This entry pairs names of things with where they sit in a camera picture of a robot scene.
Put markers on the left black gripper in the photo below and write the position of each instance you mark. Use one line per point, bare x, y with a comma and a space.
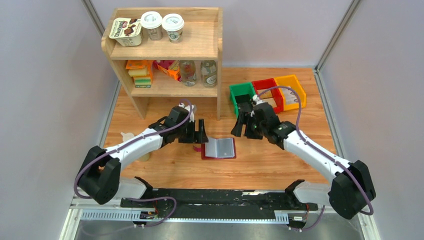
199, 136

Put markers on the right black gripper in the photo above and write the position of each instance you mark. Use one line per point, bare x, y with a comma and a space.
243, 118

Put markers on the dark credit card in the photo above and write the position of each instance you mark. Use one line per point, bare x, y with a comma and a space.
244, 107

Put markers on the red leather card holder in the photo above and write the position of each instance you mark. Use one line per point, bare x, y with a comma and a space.
217, 149

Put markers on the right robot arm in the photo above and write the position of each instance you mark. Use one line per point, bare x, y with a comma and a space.
350, 187

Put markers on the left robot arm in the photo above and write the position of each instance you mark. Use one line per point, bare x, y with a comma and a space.
99, 177

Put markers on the cardboard pieces in red bin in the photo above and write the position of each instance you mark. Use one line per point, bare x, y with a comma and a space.
268, 97

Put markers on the green plastic bin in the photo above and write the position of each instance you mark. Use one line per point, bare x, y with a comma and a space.
241, 93

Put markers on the red plastic bin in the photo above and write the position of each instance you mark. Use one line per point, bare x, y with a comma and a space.
273, 96

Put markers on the white packet in yellow bin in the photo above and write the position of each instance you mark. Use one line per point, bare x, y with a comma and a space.
289, 96

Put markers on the yellow plastic bin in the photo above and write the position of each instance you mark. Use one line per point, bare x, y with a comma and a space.
292, 82

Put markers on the right clear glass bottle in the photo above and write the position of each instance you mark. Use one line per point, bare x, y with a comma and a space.
208, 70

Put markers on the clear glass bottle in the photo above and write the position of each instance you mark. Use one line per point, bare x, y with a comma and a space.
188, 72
208, 70

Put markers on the left clear glass bottle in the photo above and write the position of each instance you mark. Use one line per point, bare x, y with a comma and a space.
188, 72

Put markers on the orange snack box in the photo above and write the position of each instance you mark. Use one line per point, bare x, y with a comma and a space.
169, 67

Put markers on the wooden two-tier shelf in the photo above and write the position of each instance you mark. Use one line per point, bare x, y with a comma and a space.
202, 40

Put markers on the right white-lidded paper cup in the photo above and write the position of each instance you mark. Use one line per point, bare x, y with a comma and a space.
173, 24

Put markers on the white-lidded paper cup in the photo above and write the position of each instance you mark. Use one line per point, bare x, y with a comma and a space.
173, 24
152, 22

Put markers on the left white-lidded paper cup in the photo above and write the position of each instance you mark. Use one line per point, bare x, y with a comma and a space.
152, 22

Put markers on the Chobani yogurt tub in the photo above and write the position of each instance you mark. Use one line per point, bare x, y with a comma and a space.
126, 31

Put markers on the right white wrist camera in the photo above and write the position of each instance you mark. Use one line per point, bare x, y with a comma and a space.
256, 100

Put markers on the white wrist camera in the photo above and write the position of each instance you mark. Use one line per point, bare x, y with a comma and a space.
189, 107
256, 100

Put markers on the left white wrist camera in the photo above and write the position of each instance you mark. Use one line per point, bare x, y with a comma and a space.
189, 107

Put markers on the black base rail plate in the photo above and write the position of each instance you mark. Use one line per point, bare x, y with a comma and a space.
219, 204

